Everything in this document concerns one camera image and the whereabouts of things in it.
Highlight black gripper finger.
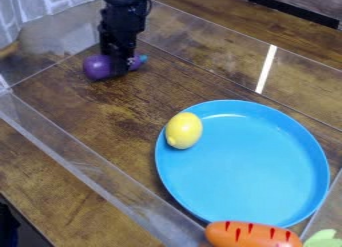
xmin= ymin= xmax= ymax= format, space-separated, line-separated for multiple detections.
xmin=97 ymin=26 xmax=111 ymax=55
xmin=109 ymin=51 xmax=136 ymax=77

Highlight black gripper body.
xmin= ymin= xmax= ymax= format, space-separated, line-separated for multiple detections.
xmin=99 ymin=0 xmax=152 ymax=54

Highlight purple toy eggplant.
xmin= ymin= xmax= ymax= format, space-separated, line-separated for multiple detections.
xmin=83 ymin=54 xmax=148 ymax=81

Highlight white patterned curtain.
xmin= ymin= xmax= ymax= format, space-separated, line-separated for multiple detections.
xmin=0 ymin=0 xmax=93 ymax=49

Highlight yellow toy lemon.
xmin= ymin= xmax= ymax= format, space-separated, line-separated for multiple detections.
xmin=165 ymin=112 xmax=203 ymax=149

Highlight black bar in background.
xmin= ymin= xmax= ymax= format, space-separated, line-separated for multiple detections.
xmin=247 ymin=0 xmax=339 ymax=29

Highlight blue round plate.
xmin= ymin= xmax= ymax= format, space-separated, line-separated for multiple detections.
xmin=155 ymin=100 xmax=330 ymax=227

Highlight orange toy carrot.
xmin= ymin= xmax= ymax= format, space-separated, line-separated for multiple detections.
xmin=204 ymin=221 xmax=303 ymax=247

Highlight green carrot leaves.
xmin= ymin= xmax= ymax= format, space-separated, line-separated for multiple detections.
xmin=303 ymin=229 xmax=342 ymax=247

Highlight clear acrylic enclosure wall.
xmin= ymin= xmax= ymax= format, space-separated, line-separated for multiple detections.
xmin=0 ymin=2 xmax=342 ymax=247

